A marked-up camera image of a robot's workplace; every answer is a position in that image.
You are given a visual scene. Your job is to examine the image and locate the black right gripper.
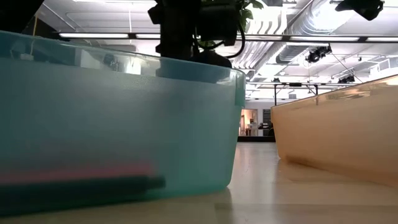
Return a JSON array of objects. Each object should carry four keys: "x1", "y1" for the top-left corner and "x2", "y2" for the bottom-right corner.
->
[{"x1": 335, "y1": 0, "x2": 385, "y2": 22}]

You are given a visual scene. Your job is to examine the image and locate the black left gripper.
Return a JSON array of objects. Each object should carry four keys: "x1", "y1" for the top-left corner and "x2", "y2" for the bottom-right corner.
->
[{"x1": 147, "y1": 0, "x2": 233, "y2": 68}]

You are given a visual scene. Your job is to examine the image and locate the pink pen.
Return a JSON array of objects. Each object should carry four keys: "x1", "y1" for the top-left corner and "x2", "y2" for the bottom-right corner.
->
[{"x1": 0, "y1": 163, "x2": 158, "y2": 186}]

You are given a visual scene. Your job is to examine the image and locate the green potted plant white pot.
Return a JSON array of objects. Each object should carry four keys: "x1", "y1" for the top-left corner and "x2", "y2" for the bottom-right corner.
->
[{"x1": 198, "y1": 0, "x2": 264, "y2": 50}]

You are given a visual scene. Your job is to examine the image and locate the black ceiling spotlight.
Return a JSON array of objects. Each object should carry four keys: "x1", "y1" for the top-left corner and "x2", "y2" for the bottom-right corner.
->
[
  {"x1": 305, "y1": 45, "x2": 333, "y2": 64},
  {"x1": 338, "y1": 74, "x2": 356, "y2": 85}
]

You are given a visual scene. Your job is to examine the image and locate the green translucent plastic tray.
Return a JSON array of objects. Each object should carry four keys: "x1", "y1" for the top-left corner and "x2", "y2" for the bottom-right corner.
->
[{"x1": 0, "y1": 30, "x2": 246, "y2": 218}]

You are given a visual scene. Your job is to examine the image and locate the long ceiling light bar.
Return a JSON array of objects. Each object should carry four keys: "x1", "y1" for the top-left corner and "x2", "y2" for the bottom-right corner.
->
[{"x1": 58, "y1": 32, "x2": 398, "y2": 44}]

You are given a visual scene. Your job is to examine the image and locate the orange translucent plastic tray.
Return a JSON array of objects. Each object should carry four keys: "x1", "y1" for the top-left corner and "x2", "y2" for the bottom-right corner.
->
[{"x1": 269, "y1": 74, "x2": 398, "y2": 189}]

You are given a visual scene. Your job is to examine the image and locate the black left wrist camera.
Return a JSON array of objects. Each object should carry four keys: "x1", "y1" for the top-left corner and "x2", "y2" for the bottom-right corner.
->
[{"x1": 197, "y1": 0, "x2": 241, "y2": 47}]

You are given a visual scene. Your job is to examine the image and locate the black metal gantry frame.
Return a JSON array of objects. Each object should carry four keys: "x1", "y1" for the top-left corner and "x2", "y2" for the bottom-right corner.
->
[{"x1": 247, "y1": 82, "x2": 341, "y2": 106}]

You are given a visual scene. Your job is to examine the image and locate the black metal table frame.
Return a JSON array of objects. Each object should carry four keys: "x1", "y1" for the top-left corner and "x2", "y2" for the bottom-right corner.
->
[{"x1": 238, "y1": 136, "x2": 276, "y2": 143}]

